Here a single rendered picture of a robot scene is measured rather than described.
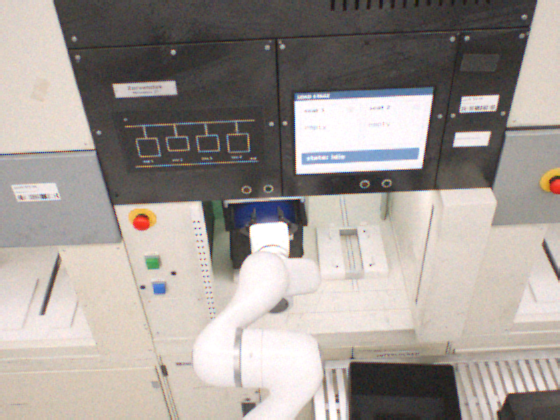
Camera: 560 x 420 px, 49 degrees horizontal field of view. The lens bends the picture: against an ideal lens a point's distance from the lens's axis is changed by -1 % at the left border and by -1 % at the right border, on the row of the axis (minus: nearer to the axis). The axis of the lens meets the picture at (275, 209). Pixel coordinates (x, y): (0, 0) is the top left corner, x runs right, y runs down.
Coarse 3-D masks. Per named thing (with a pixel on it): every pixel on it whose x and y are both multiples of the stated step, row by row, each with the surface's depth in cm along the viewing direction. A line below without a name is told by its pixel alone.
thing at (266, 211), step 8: (248, 208) 186; (256, 208) 186; (264, 208) 187; (272, 208) 187; (280, 208) 187; (288, 208) 187; (240, 216) 188; (248, 216) 188; (256, 216) 189; (264, 216) 189; (272, 216) 189; (288, 216) 190; (240, 224) 191
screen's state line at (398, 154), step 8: (304, 152) 136; (312, 152) 136; (320, 152) 136; (328, 152) 136; (336, 152) 136; (344, 152) 136; (352, 152) 136; (360, 152) 136; (368, 152) 136; (376, 152) 136; (384, 152) 136; (392, 152) 136; (400, 152) 136; (408, 152) 136; (416, 152) 137; (304, 160) 137; (312, 160) 137; (320, 160) 137; (328, 160) 137; (336, 160) 138; (344, 160) 138; (352, 160) 138; (360, 160) 138; (368, 160) 138; (376, 160) 138; (384, 160) 138; (392, 160) 138; (400, 160) 138
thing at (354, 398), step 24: (360, 384) 173; (384, 384) 172; (408, 384) 171; (432, 384) 171; (456, 384) 160; (360, 408) 174; (384, 408) 173; (408, 408) 173; (432, 408) 173; (456, 408) 158
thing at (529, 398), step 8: (520, 392) 165; (528, 392) 165; (536, 392) 165; (544, 392) 165; (552, 392) 165; (512, 400) 163; (520, 400) 163; (528, 400) 163; (536, 400) 163; (544, 400) 163; (552, 400) 163; (504, 408) 166; (512, 408) 162; (520, 408) 162; (528, 408) 161; (536, 408) 161; (544, 408) 161; (552, 408) 161; (504, 416) 167; (512, 416) 161; (520, 416) 160; (528, 416) 160; (536, 416) 160; (544, 416) 160; (552, 416) 159
